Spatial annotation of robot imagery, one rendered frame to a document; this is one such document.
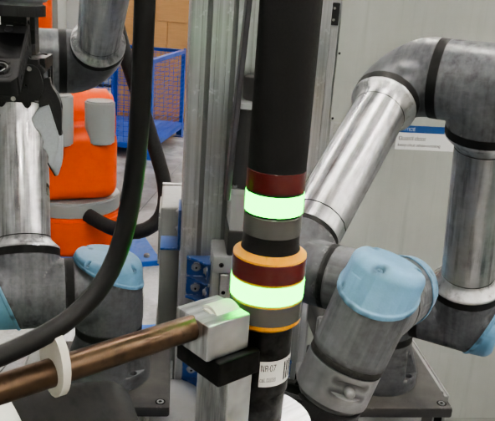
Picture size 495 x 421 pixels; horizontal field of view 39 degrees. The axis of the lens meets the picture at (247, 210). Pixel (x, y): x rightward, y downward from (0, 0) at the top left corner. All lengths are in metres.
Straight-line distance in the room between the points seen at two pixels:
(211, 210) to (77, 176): 3.07
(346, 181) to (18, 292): 0.58
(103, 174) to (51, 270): 3.20
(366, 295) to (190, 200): 0.72
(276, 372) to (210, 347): 0.06
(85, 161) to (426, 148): 2.49
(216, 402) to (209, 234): 0.94
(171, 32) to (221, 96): 7.16
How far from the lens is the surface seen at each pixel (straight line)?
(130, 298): 1.20
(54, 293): 1.18
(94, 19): 1.15
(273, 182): 0.38
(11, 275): 1.19
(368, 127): 0.93
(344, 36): 2.23
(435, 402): 1.33
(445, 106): 1.02
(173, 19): 8.39
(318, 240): 0.80
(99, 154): 4.35
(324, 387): 0.68
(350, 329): 0.66
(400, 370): 1.31
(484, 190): 1.08
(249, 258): 0.39
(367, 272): 0.65
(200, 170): 1.32
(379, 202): 2.37
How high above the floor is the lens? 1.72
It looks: 18 degrees down
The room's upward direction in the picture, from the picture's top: 4 degrees clockwise
